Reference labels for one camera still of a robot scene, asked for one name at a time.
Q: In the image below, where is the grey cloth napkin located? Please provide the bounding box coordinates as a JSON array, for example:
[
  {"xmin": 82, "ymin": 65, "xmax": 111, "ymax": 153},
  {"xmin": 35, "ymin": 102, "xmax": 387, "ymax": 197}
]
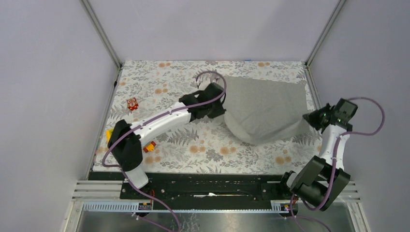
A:
[{"xmin": 223, "ymin": 76, "xmax": 309, "ymax": 145}]

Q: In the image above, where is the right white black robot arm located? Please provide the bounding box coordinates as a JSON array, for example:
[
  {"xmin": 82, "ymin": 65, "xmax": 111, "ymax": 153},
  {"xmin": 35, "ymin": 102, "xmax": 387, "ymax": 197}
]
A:
[{"xmin": 277, "ymin": 98, "xmax": 358, "ymax": 211}]

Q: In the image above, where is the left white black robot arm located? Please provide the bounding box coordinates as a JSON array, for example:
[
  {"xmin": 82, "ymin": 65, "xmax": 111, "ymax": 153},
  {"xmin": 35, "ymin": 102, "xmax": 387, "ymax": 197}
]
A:
[{"xmin": 103, "ymin": 83, "xmax": 226, "ymax": 199}]

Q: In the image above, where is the floral patterned tablecloth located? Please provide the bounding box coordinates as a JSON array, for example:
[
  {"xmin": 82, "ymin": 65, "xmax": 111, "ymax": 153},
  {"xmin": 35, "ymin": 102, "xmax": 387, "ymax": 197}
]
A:
[{"xmin": 104, "ymin": 61, "xmax": 322, "ymax": 174}]

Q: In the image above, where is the blue orange toy car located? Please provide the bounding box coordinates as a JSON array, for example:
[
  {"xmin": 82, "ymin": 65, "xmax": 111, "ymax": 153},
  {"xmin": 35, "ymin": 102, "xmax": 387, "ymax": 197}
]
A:
[{"xmin": 143, "ymin": 141, "xmax": 156, "ymax": 153}]

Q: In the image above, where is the red owl toy block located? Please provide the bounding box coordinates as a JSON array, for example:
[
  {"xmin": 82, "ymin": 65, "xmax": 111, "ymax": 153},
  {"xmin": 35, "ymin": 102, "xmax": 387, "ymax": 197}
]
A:
[{"xmin": 127, "ymin": 97, "xmax": 139, "ymax": 111}]

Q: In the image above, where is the yellow toy block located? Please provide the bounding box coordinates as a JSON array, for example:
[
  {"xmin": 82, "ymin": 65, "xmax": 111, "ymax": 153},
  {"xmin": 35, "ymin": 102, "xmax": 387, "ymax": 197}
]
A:
[{"xmin": 106, "ymin": 129, "xmax": 114, "ymax": 142}]

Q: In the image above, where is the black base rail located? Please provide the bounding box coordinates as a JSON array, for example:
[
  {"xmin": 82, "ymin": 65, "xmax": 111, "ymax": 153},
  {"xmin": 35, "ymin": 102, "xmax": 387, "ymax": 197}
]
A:
[{"xmin": 89, "ymin": 172, "xmax": 310, "ymax": 212}]

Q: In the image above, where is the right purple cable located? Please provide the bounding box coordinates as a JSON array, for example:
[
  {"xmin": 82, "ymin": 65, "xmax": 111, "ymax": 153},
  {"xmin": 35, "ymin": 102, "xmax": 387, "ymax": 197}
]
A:
[{"xmin": 288, "ymin": 97, "xmax": 386, "ymax": 232}]

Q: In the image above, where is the purple cable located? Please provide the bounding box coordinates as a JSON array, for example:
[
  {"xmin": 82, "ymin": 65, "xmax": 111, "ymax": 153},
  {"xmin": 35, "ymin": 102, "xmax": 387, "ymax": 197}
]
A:
[
  {"xmin": 102, "ymin": 71, "xmax": 227, "ymax": 232},
  {"xmin": 288, "ymin": 97, "xmax": 386, "ymax": 232}
]

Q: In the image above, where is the right aluminium frame post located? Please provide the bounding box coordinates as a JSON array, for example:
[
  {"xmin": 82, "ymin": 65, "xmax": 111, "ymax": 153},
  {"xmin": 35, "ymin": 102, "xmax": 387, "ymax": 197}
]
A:
[{"xmin": 305, "ymin": 0, "xmax": 347, "ymax": 67}]

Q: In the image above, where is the aluminium frame post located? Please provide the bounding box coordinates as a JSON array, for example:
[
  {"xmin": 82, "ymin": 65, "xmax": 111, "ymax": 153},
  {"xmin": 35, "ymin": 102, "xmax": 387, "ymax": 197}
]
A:
[
  {"xmin": 305, "ymin": 0, "xmax": 347, "ymax": 67},
  {"xmin": 80, "ymin": 0, "xmax": 122, "ymax": 69}
]

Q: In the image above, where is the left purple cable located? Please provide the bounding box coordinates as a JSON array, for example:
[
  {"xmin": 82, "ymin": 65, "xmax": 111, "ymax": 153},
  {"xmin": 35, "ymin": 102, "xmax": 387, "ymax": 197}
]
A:
[{"xmin": 102, "ymin": 71, "xmax": 227, "ymax": 232}]

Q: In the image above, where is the left aluminium frame post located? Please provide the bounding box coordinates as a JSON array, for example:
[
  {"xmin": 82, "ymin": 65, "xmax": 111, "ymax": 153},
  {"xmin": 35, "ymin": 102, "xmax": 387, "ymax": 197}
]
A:
[{"xmin": 80, "ymin": 0, "xmax": 122, "ymax": 69}]

